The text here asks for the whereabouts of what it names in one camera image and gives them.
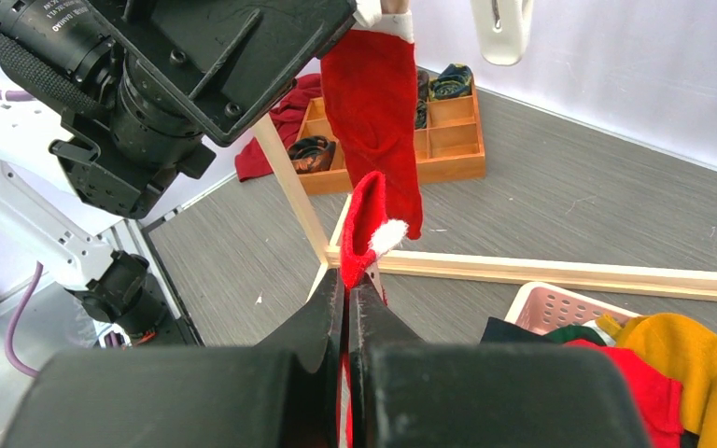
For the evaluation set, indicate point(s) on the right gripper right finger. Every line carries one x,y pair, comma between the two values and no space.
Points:
371,323

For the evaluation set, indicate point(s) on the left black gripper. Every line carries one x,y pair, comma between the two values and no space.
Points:
222,64

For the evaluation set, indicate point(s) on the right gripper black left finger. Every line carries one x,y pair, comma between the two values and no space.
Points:
314,332

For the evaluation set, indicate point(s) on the red santa sock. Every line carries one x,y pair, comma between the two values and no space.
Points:
369,233
370,92

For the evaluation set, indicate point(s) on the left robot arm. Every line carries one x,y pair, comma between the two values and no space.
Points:
118,151

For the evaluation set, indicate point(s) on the white plastic clip hanger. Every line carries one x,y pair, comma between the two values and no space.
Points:
620,62

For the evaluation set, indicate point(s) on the red cloth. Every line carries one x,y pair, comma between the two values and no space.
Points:
287,118

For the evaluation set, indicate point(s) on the rolled black orange sock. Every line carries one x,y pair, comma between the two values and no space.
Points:
313,154

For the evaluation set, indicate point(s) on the pink plastic basket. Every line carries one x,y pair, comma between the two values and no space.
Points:
542,308

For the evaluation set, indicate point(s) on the rolled dark green sock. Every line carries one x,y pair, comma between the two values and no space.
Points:
421,111

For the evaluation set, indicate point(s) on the rolled teal sock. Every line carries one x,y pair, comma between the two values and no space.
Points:
453,82

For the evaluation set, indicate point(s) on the red sock in basket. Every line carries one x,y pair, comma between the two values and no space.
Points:
657,397

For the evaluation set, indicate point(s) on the mustard yellow sock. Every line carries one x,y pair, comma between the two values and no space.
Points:
685,351

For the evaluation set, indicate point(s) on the wooden drying rack frame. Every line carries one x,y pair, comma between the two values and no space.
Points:
657,282

